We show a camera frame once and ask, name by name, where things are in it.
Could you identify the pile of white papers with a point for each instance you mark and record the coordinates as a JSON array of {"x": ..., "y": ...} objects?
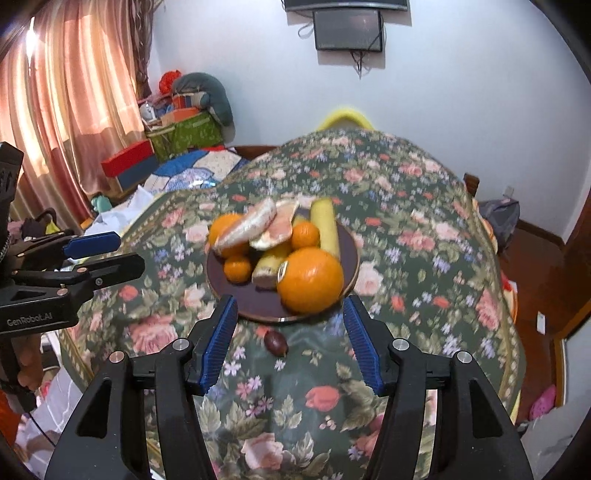
[{"x": 124, "y": 212}]

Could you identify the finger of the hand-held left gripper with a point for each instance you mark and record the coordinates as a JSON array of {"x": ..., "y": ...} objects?
[
  {"x": 92, "y": 244},
  {"x": 111, "y": 273}
]

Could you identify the person's left hand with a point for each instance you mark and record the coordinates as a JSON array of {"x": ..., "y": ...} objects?
[{"x": 30, "y": 362}]

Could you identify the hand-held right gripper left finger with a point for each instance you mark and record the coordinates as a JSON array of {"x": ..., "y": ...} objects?
[{"x": 217, "y": 344}]

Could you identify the red box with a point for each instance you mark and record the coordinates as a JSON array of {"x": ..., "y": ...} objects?
[{"x": 129, "y": 157}]

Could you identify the pink cloth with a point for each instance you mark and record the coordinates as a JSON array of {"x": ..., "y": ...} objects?
[{"x": 544, "y": 401}]

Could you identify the floral tablecloth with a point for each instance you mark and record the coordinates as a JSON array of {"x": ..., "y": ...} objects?
[{"x": 415, "y": 207}]

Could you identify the patchwork quilt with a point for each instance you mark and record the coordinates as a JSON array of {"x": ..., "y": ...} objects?
[{"x": 203, "y": 166}]

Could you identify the pink curtain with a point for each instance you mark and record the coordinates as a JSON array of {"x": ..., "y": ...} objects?
[{"x": 69, "y": 101}]

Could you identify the yellow banana piece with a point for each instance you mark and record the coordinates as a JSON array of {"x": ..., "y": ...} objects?
[
  {"x": 270, "y": 267},
  {"x": 325, "y": 226}
]

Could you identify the wooden chair post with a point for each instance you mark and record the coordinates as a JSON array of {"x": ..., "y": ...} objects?
[{"x": 472, "y": 184}]

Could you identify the green floral box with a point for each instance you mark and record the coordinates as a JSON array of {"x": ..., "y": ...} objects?
[{"x": 189, "y": 136}]

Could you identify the red plush decoration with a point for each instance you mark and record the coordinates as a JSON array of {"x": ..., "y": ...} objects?
[{"x": 168, "y": 81}]

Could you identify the purple plate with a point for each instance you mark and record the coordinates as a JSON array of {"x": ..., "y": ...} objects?
[{"x": 240, "y": 300}]

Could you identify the small black monitor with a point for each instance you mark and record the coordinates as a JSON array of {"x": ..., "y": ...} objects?
[{"x": 348, "y": 30}]

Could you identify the blue grey box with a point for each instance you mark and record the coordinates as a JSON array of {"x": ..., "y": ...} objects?
[{"x": 138, "y": 175}]

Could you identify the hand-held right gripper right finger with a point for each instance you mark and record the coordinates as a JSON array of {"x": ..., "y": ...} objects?
[{"x": 364, "y": 344}]

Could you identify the brown curtain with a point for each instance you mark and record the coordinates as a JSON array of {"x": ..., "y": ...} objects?
[{"x": 145, "y": 41}]

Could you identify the grey backpack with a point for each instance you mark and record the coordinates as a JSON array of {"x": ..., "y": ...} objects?
[{"x": 501, "y": 224}]

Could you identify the small mandarin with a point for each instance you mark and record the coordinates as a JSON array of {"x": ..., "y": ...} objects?
[
  {"x": 305, "y": 235},
  {"x": 238, "y": 269}
]

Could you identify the teal plush toy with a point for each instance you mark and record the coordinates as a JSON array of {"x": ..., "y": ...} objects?
[{"x": 101, "y": 203}]

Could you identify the dark red date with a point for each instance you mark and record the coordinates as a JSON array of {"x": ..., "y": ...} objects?
[{"x": 275, "y": 342}]

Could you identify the dark wooden bed frame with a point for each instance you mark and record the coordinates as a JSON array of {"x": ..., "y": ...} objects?
[{"x": 258, "y": 151}]

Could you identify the peeled pomelo segment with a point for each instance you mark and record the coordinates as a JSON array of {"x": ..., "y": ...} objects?
[
  {"x": 244, "y": 228},
  {"x": 277, "y": 228}
]

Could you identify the large orange with sticker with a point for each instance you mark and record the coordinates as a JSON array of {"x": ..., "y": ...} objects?
[{"x": 311, "y": 284}]

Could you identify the grey pillow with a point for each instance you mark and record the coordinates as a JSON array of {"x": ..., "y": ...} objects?
[{"x": 207, "y": 87}]

